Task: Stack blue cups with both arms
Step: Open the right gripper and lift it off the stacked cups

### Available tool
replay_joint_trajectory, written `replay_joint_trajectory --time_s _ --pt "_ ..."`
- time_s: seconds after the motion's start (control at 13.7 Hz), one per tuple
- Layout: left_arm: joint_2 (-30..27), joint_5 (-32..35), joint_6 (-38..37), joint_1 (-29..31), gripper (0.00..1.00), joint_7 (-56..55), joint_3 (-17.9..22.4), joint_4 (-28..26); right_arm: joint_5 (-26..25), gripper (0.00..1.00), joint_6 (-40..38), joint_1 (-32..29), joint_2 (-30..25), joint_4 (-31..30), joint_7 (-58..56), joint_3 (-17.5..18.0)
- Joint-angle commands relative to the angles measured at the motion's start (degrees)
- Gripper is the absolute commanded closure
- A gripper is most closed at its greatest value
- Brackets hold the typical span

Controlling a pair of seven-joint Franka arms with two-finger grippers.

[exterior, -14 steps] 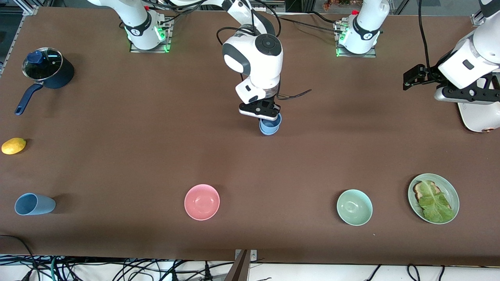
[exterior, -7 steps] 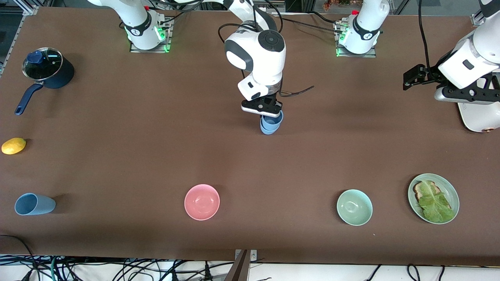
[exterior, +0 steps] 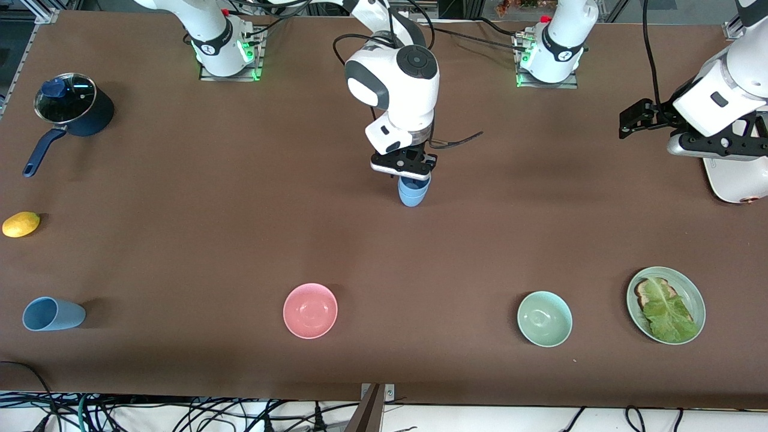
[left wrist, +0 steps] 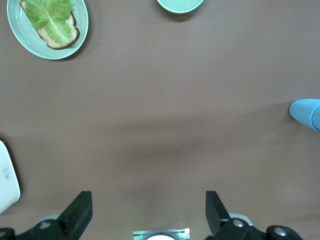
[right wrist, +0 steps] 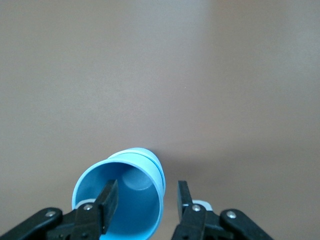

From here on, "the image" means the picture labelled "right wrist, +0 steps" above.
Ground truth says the blue plastic cup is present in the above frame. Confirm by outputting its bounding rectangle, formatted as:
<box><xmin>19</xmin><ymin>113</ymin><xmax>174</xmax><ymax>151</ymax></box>
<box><xmin>71</xmin><ymin>152</ymin><xmax>165</xmax><ymax>240</ymax></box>
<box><xmin>107</xmin><ymin>146</ymin><xmax>167</xmax><ymax>198</ymax></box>

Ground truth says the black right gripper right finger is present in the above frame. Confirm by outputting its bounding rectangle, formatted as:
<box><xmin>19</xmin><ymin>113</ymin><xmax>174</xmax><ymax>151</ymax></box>
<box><xmin>172</xmin><ymin>180</ymin><xmax>233</xmax><ymax>240</ymax></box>

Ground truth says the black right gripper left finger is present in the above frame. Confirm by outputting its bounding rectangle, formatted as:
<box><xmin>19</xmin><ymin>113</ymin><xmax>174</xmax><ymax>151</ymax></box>
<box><xmin>47</xmin><ymin>178</ymin><xmax>119</xmax><ymax>240</ymax></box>

